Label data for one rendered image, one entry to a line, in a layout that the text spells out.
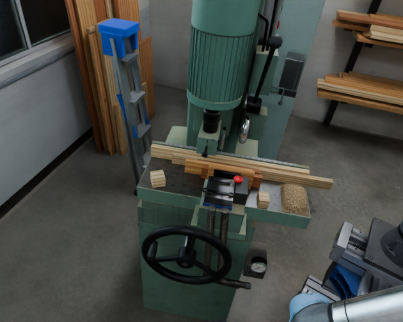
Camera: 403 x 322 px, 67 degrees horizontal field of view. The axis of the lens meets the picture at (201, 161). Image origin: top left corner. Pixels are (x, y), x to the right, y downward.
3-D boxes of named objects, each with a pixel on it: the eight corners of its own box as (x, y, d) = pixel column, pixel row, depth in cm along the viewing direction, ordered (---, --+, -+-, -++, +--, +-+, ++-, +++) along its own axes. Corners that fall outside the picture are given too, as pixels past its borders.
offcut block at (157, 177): (152, 188, 105) (152, 179, 103) (150, 179, 108) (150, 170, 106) (165, 186, 106) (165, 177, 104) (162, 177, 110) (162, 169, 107)
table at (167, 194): (126, 219, 101) (125, 207, 97) (152, 162, 125) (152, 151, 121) (309, 253, 97) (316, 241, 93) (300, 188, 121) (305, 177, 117)
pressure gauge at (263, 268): (247, 273, 115) (252, 261, 110) (248, 264, 118) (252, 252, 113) (264, 276, 115) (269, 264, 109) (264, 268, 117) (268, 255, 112)
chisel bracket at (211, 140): (195, 156, 107) (197, 137, 102) (201, 135, 118) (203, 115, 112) (215, 160, 106) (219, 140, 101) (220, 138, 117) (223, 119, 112)
